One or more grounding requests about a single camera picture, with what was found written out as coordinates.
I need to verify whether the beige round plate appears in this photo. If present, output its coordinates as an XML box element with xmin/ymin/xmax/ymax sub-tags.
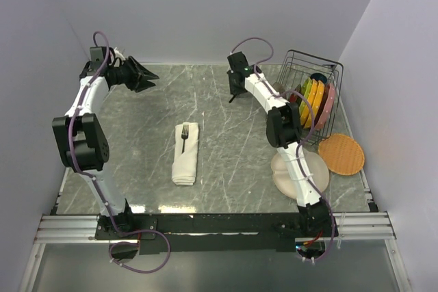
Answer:
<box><xmin>271</xmin><ymin>149</ymin><xmax>330</xmax><ymax>200</ymax></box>

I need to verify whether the dark blue bowl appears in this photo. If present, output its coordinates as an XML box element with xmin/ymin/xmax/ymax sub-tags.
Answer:
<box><xmin>310</xmin><ymin>72</ymin><xmax>328</xmax><ymax>84</ymax></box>

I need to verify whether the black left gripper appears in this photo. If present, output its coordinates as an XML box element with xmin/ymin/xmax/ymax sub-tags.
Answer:
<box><xmin>109</xmin><ymin>56</ymin><xmax>159</xmax><ymax>93</ymax></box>

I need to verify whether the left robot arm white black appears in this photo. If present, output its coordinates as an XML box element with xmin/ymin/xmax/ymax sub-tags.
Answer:
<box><xmin>52</xmin><ymin>47</ymin><xmax>159</xmax><ymax>239</ymax></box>

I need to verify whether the green plate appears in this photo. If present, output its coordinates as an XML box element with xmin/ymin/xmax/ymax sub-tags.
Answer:
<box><xmin>297</xmin><ymin>79</ymin><xmax>313</xmax><ymax>120</ymax></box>

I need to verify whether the brown round plate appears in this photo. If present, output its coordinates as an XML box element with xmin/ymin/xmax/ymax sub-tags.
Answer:
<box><xmin>272</xmin><ymin>82</ymin><xmax>285</xmax><ymax>94</ymax></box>

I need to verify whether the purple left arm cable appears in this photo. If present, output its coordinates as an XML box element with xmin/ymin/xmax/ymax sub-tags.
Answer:
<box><xmin>68</xmin><ymin>31</ymin><xmax>172</xmax><ymax>274</ymax></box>

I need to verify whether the black fork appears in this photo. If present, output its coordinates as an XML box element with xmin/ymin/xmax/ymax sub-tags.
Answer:
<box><xmin>181</xmin><ymin>124</ymin><xmax>190</xmax><ymax>154</ymax></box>

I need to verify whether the orange woven round placemat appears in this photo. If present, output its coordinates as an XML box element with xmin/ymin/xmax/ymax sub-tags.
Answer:
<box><xmin>318</xmin><ymin>133</ymin><xmax>365</xmax><ymax>176</ymax></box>

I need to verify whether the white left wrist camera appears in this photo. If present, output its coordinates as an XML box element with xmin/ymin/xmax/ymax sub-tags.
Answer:
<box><xmin>109</xmin><ymin>47</ymin><xmax>126</xmax><ymax>64</ymax></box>

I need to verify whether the black wire dish rack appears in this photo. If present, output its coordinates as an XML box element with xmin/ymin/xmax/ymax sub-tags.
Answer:
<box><xmin>276</xmin><ymin>49</ymin><xmax>345</xmax><ymax>145</ymax></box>

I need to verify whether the white cloth napkin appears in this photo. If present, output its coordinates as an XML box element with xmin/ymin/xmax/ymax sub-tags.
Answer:
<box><xmin>171</xmin><ymin>122</ymin><xmax>199</xmax><ymax>186</ymax></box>

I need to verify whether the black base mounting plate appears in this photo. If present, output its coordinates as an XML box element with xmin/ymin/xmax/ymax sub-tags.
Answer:
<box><xmin>94</xmin><ymin>213</ymin><xmax>339</xmax><ymax>255</ymax></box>

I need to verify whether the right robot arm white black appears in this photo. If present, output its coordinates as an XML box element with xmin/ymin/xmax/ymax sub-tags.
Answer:
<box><xmin>227</xmin><ymin>52</ymin><xmax>331</xmax><ymax>237</ymax></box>

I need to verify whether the aluminium frame rail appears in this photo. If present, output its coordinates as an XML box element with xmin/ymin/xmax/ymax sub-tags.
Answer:
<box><xmin>34</xmin><ymin>212</ymin><xmax>396</xmax><ymax>244</ymax></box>

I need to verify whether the orange plate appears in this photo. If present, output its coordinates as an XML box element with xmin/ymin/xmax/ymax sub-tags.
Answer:
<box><xmin>312</xmin><ymin>81</ymin><xmax>325</xmax><ymax>126</ymax></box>

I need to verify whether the pink plate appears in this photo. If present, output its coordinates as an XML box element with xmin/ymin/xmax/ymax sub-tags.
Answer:
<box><xmin>314</xmin><ymin>83</ymin><xmax>336</xmax><ymax>131</ymax></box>

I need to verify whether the yellow plate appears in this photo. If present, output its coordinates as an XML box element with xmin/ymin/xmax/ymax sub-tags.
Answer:
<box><xmin>301</xmin><ymin>79</ymin><xmax>317</xmax><ymax>129</ymax></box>

